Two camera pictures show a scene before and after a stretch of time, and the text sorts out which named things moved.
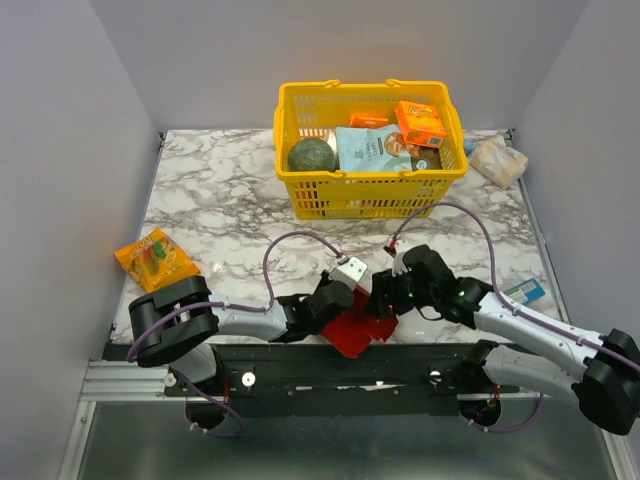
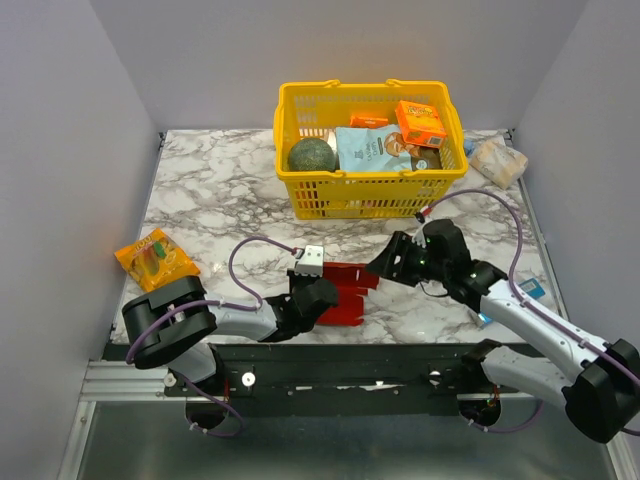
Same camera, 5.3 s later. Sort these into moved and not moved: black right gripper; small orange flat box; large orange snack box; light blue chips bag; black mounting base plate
Moved: black right gripper
Not moved: large orange snack box; black mounting base plate; small orange flat box; light blue chips bag
